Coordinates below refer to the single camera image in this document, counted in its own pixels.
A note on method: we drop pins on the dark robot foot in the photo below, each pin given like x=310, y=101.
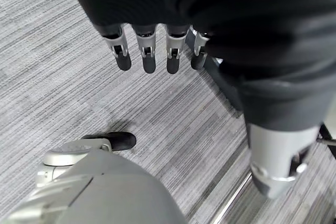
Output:
x=115, y=140

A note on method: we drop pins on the silver robot leg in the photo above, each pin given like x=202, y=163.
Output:
x=99, y=190

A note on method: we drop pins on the chrome metal rail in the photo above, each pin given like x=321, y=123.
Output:
x=231, y=200

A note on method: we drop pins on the black metal table frame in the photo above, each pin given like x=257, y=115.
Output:
x=218, y=77

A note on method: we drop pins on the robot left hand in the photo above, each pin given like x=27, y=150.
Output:
x=210, y=11

